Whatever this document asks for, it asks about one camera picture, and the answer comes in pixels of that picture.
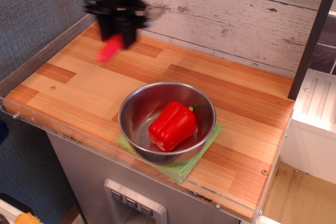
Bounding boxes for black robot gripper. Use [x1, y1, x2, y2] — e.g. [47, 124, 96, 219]
[85, 0, 148, 48]

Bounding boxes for red-handled metal fork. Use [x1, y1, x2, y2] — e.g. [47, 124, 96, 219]
[96, 6, 167, 63]

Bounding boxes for stainless steel bowl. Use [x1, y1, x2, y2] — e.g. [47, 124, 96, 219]
[118, 82, 216, 166]

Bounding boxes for red bell pepper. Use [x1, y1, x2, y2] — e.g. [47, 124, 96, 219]
[149, 101, 196, 152]

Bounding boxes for clear acrylic table guard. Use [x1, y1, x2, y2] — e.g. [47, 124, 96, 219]
[4, 97, 293, 223]

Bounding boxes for green cloth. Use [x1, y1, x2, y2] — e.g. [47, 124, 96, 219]
[117, 123, 224, 184]

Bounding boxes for grey cabinet with button panel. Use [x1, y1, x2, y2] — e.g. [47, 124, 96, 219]
[47, 133, 240, 223]

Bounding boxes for yellow object bottom left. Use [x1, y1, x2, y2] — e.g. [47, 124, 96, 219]
[14, 213, 41, 224]

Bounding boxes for white toy sink unit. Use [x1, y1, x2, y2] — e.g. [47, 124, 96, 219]
[279, 10, 336, 185]

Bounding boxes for dark right shelf post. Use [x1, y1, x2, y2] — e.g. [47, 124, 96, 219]
[288, 0, 333, 100]

